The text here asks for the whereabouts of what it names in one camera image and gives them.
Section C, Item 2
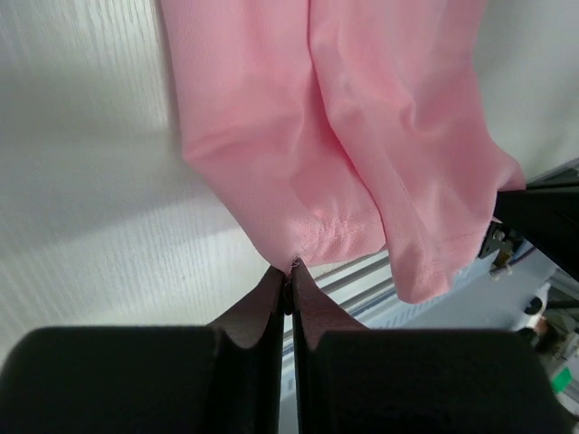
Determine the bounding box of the pink t shirt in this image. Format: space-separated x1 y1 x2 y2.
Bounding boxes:
161 1 525 303

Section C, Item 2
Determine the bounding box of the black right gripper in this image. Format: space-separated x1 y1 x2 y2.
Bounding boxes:
495 180 578 278

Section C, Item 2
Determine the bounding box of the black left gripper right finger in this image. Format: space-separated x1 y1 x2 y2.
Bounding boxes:
291 264 571 433

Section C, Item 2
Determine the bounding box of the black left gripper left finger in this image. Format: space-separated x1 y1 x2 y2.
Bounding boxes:
1 269 285 433

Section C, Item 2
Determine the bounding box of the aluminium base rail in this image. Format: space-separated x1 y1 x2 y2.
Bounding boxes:
315 251 395 315

